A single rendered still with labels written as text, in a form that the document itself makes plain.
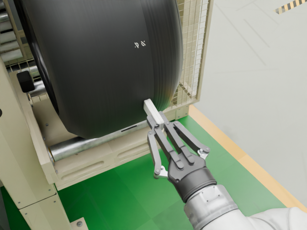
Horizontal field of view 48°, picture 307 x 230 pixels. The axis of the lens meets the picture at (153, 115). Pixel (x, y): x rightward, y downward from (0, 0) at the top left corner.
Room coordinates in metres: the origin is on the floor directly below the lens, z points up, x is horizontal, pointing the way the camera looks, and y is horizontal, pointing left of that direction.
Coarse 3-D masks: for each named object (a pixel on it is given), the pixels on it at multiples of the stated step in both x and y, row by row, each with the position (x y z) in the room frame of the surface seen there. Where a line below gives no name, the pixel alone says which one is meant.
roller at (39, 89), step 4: (40, 80) 0.83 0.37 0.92; (36, 84) 0.81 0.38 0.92; (40, 84) 0.81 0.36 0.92; (36, 88) 0.80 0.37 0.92; (40, 88) 0.80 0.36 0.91; (44, 88) 0.81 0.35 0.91; (32, 92) 0.79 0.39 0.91; (36, 92) 0.79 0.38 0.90; (40, 92) 0.80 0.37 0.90; (44, 92) 0.81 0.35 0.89; (32, 96) 0.79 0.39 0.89
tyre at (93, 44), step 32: (32, 0) 0.57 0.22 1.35; (64, 0) 0.55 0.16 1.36; (96, 0) 0.57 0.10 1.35; (128, 0) 0.58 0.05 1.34; (160, 0) 0.61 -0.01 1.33; (32, 32) 0.87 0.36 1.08; (64, 32) 0.52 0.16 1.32; (96, 32) 0.53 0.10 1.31; (128, 32) 0.55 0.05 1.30; (160, 32) 0.57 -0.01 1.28; (64, 64) 0.50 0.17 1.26; (96, 64) 0.50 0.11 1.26; (128, 64) 0.53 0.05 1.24; (160, 64) 0.55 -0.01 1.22; (64, 96) 0.49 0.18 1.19; (96, 96) 0.48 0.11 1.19; (128, 96) 0.51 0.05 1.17; (160, 96) 0.55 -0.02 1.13; (96, 128) 0.49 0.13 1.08
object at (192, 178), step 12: (180, 156) 0.40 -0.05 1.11; (168, 168) 0.37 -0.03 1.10; (192, 168) 0.37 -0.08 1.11; (204, 168) 0.36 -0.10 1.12; (168, 180) 0.36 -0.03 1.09; (180, 180) 0.34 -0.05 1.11; (192, 180) 0.33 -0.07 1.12; (204, 180) 0.33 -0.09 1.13; (180, 192) 0.33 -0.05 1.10; (192, 192) 0.32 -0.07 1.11
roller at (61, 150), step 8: (144, 120) 0.66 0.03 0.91; (128, 128) 0.64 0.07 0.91; (136, 128) 0.65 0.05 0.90; (104, 136) 0.61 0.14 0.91; (112, 136) 0.61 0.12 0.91; (120, 136) 0.62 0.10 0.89; (56, 144) 0.57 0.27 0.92; (64, 144) 0.57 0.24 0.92; (72, 144) 0.57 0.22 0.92; (80, 144) 0.58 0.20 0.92; (88, 144) 0.58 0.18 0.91; (96, 144) 0.59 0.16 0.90; (56, 152) 0.55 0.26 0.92; (64, 152) 0.55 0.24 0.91; (72, 152) 0.56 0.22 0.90; (56, 160) 0.54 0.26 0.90
